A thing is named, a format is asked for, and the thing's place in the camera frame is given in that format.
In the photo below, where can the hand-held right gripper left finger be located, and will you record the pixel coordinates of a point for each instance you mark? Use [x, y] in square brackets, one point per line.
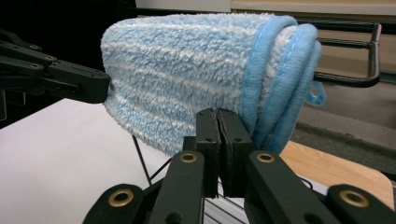
[186, 186]

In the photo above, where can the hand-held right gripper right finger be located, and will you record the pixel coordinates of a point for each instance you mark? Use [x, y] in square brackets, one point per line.
[271, 186]

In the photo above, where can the wooden table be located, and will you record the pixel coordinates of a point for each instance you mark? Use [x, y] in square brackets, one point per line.
[336, 168]

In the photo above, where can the white table board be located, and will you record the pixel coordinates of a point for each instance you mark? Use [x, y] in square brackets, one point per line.
[62, 161]

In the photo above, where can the blue striped towel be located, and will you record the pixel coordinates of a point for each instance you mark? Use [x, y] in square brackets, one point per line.
[180, 71]

